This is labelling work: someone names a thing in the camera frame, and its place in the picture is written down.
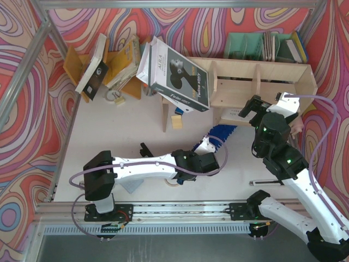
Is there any blue microfiber duster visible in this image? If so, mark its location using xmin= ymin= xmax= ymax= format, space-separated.
xmin=175 ymin=124 xmax=237 ymax=186

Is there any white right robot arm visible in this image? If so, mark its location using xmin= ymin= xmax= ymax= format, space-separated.
xmin=239 ymin=92 xmax=348 ymax=261

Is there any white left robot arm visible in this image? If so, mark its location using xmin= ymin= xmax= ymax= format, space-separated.
xmin=83 ymin=150 xmax=220 ymax=214

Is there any light wooden bookshelf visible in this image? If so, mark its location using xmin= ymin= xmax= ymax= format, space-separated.
xmin=161 ymin=56 xmax=318 ymax=133

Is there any white spiral notebook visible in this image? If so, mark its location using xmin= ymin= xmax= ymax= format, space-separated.
xmin=219 ymin=108 xmax=256 ymax=126

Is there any pink eraser figure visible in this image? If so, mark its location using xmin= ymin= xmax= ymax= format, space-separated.
xmin=291 ymin=116 xmax=304 ymax=137

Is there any beige masking tape roll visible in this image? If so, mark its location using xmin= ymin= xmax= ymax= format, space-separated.
xmin=164 ymin=179 xmax=180 ymax=187

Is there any yellow sticky note pad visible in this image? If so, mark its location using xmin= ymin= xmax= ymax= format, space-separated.
xmin=171 ymin=115 xmax=183 ymax=129

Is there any teal desk file organizer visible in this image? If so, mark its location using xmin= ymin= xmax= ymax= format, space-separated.
xmin=223 ymin=31 xmax=297 ymax=63

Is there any small blue sharpener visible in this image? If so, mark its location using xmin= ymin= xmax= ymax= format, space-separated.
xmin=174 ymin=108 xmax=184 ymax=115

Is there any black binder clip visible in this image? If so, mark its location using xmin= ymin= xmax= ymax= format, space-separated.
xmin=140 ymin=142 xmax=154 ymax=158

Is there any blue and yellow book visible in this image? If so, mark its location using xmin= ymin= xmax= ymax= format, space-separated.
xmin=285 ymin=31 xmax=309 ymax=64

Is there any large Twins story book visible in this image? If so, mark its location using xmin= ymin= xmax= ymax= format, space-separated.
xmin=136 ymin=37 xmax=210 ymax=112

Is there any pen cup with pens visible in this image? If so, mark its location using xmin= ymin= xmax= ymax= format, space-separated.
xmin=142 ymin=83 xmax=157 ymax=97

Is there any gold binder clip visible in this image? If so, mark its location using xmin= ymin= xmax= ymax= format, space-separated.
xmin=114 ymin=94 xmax=125 ymax=105

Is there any stack of yellow books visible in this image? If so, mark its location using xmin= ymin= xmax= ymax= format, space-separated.
xmin=104 ymin=35 xmax=141 ymax=91

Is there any white and black paperback book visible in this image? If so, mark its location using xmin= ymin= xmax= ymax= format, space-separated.
xmin=75 ymin=33 xmax=108 ymax=100

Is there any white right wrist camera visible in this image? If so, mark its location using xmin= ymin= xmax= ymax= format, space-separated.
xmin=266 ymin=92 xmax=300 ymax=118

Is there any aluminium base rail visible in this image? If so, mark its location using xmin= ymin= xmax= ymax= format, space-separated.
xmin=34 ymin=200 xmax=246 ymax=224

